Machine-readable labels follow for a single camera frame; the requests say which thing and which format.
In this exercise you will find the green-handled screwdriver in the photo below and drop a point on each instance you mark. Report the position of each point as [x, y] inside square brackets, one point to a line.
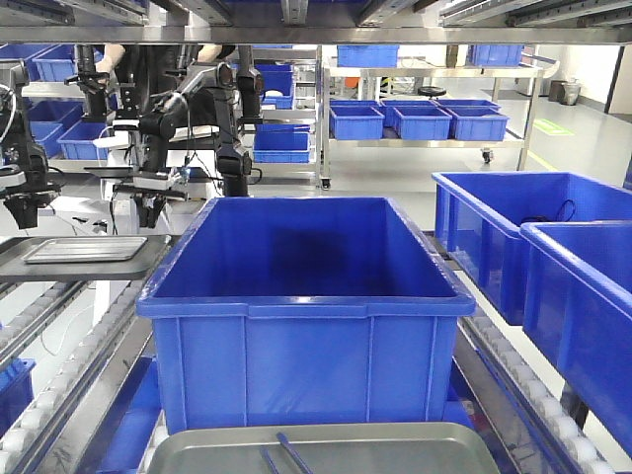
[293, 453]
[269, 462]

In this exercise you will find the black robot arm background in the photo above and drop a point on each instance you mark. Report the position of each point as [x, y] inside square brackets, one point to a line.
[236, 98]

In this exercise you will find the silver metal tray front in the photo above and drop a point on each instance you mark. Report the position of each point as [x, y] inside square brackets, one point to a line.
[436, 447]

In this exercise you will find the silver tray on black board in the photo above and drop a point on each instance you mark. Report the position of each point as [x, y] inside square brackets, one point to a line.
[97, 249]

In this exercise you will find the large blue bin centre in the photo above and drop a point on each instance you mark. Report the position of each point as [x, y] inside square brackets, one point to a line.
[303, 310]

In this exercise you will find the blue bin right rear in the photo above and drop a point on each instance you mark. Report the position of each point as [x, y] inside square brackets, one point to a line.
[478, 218]

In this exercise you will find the steel shelf cart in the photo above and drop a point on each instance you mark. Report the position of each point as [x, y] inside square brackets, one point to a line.
[432, 122]

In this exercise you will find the person in black shirt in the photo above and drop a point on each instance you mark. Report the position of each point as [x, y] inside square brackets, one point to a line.
[146, 67]

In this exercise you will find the blue bin right front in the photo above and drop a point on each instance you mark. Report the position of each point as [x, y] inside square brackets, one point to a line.
[577, 311]

